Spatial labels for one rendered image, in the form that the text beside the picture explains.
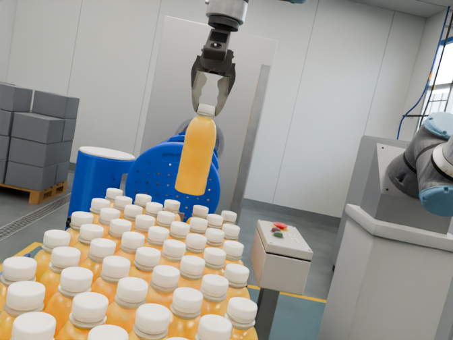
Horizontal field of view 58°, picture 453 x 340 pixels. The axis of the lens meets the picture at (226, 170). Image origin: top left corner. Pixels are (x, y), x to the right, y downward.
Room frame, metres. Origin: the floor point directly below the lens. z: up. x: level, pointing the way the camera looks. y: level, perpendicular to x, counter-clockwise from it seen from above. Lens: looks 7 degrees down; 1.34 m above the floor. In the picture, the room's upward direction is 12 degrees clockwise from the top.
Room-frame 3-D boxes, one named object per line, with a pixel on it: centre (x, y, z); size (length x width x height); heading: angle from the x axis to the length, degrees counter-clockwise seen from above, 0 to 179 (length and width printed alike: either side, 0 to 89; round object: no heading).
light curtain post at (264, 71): (2.64, -0.11, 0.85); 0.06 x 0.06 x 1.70; 3
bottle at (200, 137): (0.95, 0.07, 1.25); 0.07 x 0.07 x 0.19
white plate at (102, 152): (2.10, 0.62, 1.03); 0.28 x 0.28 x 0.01
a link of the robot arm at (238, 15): (0.97, 0.08, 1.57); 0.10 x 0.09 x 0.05; 93
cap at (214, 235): (0.83, 0.00, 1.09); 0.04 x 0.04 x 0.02
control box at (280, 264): (0.94, -0.16, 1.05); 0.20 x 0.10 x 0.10; 3
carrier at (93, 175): (2.10, 0.62, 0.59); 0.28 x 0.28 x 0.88
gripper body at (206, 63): (0.98, 0.08, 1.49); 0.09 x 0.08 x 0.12; 3
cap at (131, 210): (0.88, 0.18, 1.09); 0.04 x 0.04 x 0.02
